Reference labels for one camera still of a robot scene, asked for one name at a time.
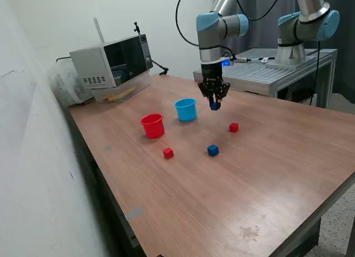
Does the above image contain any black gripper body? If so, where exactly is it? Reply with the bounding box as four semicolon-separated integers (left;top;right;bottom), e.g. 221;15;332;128
201;61;224;94

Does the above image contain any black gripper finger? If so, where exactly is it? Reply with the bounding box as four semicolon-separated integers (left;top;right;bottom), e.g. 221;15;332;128
216;82;231;108
197;78;215;104

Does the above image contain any blue plastic cup bin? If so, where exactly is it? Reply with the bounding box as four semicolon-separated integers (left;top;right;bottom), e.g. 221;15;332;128
174;98;198;122

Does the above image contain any red plastic cup bin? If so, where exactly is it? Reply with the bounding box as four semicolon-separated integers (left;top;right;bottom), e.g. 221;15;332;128
140;113;166;139

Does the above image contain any aluminium slotted robot stand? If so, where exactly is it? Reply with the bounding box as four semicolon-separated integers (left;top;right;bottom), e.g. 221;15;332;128
193;48;338;109

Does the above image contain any aluminium robot mounting plate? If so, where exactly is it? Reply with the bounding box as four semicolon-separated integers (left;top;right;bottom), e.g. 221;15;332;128
265;54;317;71

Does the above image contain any grey microwave oven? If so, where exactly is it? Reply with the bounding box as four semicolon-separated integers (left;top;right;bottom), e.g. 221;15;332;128
69;33;154;90

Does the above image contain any thin white rod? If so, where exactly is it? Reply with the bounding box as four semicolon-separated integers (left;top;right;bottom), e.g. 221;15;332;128
93;17;105;44

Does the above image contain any crumpled clear plastic bag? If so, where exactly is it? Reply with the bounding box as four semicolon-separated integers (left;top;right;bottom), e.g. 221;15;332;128
45;61;95;108

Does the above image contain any grey tape strip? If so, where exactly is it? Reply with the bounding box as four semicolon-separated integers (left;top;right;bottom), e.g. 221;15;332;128
124;207;145;221

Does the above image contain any grey black sleeved cable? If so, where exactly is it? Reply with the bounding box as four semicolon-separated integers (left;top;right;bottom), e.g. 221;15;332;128
230;56;277;64

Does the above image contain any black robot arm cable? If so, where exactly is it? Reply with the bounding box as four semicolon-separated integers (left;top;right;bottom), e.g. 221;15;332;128
175;0;286;61

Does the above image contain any black hanging cable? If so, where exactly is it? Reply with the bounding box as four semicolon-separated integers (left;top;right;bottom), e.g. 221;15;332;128
308;40;322;107

